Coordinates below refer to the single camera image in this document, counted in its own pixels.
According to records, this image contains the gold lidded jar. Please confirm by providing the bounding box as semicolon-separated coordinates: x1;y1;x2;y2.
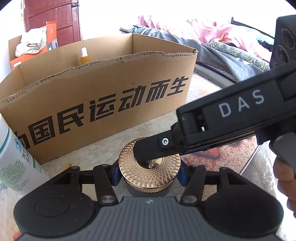
118;140;181;197

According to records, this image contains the white supplement bottle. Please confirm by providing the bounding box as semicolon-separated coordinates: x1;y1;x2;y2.
0;116;50;195

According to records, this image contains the green dropper bottle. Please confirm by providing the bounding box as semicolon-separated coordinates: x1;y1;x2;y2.
80;47;90;65

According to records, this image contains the person's right hand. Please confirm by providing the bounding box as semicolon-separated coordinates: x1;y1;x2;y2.
273;157;296;217

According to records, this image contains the grey patterned quilt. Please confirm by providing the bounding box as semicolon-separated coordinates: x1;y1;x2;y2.
120;25;270;88

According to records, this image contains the open brown cardboard box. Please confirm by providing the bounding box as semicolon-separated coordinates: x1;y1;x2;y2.
1;34;198;164

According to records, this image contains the pink floral blanket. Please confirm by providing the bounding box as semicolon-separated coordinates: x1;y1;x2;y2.
138;15;274;62

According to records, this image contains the orange Philips box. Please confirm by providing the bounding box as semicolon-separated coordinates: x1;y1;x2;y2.
9;21;58;69

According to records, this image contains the dark red wooden door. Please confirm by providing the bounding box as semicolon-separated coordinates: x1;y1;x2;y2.
24;0;81;46

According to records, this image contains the beige cloth bag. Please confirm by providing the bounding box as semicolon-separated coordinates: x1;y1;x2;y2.
15;26;47;57

